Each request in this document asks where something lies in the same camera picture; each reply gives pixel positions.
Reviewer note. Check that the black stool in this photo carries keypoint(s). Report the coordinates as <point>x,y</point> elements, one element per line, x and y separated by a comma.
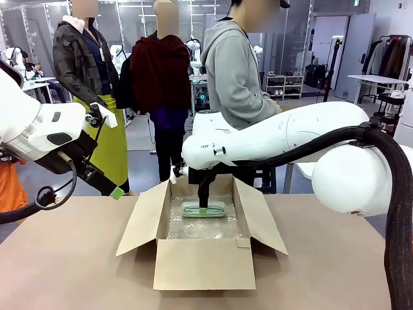
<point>266,181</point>

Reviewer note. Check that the large open cardboard box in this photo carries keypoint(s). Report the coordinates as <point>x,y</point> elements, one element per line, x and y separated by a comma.
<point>203,268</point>

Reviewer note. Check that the clothes rack with coats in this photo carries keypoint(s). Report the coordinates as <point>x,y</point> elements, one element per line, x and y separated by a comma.
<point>387,55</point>

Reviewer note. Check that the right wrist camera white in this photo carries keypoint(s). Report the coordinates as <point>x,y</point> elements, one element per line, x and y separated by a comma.
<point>177,172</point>

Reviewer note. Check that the person's right forearm grey sleeve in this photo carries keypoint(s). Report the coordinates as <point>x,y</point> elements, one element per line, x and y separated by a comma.
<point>261,105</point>

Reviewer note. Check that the wooden shoe rack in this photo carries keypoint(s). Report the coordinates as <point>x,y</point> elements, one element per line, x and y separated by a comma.
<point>284,87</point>

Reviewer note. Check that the person's right hand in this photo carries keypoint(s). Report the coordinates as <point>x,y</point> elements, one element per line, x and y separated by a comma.
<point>277,106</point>

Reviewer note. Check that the mannequin camo jacket yellow skirt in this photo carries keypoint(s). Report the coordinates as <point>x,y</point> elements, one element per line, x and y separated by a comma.
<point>80,64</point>

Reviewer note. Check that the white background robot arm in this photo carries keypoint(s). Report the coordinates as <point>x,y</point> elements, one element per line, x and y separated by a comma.
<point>17,61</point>
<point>116,55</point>
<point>194,61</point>

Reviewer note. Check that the person in grey hoodie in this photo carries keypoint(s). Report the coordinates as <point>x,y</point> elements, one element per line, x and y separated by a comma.
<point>232,80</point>

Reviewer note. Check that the orange cloth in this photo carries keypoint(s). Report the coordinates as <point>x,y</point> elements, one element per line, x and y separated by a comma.
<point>11,190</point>

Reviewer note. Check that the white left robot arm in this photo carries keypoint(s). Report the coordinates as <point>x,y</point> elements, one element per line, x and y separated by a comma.
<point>26,116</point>

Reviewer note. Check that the mannequin maroon cloth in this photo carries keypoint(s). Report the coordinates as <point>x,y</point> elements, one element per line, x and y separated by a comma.
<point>158,74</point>

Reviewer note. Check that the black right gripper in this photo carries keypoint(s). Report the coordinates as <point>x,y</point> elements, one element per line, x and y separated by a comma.
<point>197,176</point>

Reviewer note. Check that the clear case green glasses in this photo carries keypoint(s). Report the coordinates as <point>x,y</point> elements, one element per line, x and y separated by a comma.
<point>190,210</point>

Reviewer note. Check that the bubble wrap sheet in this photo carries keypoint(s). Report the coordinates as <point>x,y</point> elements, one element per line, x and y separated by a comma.
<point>200,229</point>

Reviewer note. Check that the black tripod stand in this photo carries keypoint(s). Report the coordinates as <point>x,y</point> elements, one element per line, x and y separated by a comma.
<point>329,71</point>

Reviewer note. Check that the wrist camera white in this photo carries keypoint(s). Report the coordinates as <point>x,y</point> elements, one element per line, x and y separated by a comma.
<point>108,119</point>
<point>177,172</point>

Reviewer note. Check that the white desk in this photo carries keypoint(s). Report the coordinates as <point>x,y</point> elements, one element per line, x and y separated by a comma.
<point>38,80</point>

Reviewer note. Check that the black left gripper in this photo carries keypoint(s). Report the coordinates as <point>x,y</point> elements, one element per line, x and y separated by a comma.
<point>77,158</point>

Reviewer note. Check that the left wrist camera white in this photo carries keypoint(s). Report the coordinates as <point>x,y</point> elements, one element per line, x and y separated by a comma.
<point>108,119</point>

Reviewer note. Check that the black chair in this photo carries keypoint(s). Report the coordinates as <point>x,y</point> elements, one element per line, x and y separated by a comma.
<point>390,100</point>

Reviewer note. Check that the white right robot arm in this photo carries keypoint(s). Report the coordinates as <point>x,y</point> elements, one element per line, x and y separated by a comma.
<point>290,129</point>

